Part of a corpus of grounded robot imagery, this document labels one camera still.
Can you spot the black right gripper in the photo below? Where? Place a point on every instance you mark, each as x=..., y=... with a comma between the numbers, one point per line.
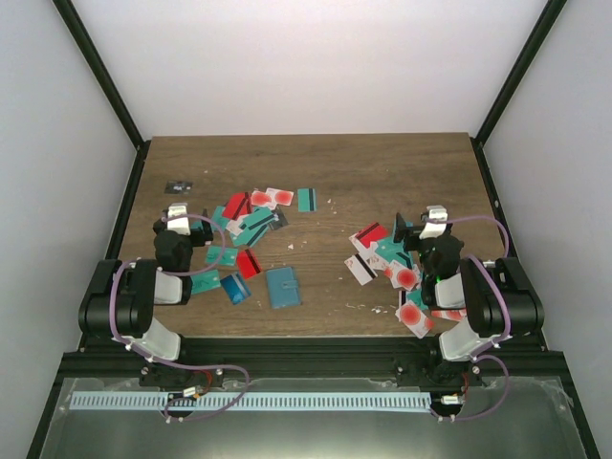
x=403, y=229

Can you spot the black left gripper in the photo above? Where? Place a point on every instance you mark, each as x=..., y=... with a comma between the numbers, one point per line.
x=201, y=239

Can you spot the teal VIP card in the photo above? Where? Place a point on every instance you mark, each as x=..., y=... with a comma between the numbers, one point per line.
x=217, y=255

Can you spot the white card black stripe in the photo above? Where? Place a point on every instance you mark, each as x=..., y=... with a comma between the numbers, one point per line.
x=360, y=269

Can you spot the light blue card holder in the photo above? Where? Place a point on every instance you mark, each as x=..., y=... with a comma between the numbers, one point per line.
x=283, y=288

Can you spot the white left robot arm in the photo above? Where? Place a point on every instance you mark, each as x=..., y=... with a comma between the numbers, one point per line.
x=120, y=300

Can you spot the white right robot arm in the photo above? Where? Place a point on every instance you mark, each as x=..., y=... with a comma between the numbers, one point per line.
x=493, y=300

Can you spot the small black card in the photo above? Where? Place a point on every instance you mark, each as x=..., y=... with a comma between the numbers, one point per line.
x=178, y=187

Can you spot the white card large red circle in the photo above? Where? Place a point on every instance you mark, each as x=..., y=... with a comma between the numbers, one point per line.
x=414, y=319

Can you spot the blue card left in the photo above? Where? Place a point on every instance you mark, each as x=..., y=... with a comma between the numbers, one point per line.
x=235, y=287

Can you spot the white card red circles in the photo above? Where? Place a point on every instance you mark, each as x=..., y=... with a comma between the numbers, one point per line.
x=271, y=198

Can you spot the teal card with black stripe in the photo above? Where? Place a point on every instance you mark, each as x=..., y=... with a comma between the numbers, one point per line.
x=307, y=200

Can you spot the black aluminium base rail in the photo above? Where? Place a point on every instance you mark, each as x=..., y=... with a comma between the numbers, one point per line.
x=407, y=361

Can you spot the light blue slotted cable duct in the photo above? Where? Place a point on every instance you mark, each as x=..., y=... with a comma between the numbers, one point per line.
x=255, y=401

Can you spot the black frame post left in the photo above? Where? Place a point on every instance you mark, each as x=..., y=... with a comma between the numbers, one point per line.
x=78, y=31

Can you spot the black frame post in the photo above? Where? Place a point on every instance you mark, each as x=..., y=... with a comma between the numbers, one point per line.
x=78, y=31
x=536, y=38

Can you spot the black frame post right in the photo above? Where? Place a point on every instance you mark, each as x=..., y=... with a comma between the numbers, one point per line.
x=536, y=38

